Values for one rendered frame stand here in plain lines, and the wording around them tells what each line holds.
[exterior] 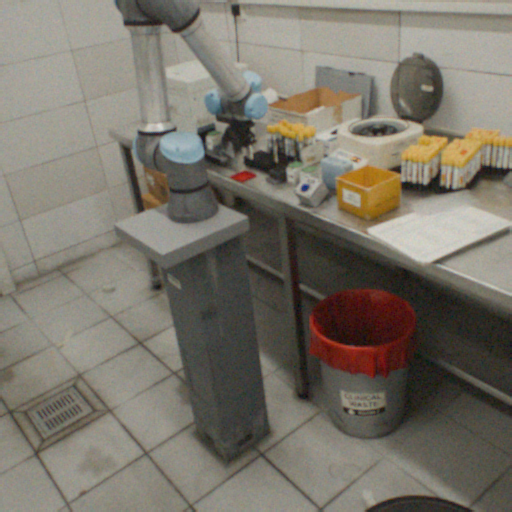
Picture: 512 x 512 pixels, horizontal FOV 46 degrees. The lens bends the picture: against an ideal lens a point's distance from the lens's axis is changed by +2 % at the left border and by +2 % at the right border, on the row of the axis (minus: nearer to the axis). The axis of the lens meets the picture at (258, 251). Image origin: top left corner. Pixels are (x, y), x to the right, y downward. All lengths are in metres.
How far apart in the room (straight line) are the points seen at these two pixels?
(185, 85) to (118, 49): 1.35
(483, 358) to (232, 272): 0.92
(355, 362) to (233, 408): 0.45
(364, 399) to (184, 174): 0.98
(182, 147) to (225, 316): 0.55
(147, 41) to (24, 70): 1.68
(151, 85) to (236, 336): 0.81
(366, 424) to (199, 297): 0.79
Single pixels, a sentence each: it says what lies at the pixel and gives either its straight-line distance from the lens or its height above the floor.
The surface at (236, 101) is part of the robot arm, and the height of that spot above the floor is 1.20.
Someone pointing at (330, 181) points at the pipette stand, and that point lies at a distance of 1.90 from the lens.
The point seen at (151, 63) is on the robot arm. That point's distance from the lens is 1.75.
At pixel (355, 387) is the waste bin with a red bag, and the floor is 0.26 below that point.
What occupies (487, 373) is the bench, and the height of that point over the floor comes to 0.27.
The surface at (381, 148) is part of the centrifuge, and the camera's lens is 1.97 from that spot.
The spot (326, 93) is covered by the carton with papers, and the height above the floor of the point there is 1.00.
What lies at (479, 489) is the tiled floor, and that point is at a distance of 2.17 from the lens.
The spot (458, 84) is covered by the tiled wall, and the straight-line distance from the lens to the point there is 2.18.
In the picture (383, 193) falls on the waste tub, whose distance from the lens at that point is 1.73.
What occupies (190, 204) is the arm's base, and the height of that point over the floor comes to 0.97.
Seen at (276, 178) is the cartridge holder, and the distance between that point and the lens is 2.01.
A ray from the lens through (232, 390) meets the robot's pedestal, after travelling 2.05.
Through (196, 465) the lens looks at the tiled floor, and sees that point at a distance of 2.25.
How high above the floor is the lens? 1.66
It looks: 29 degrees down
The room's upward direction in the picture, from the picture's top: 7 degrees counter-clockwise
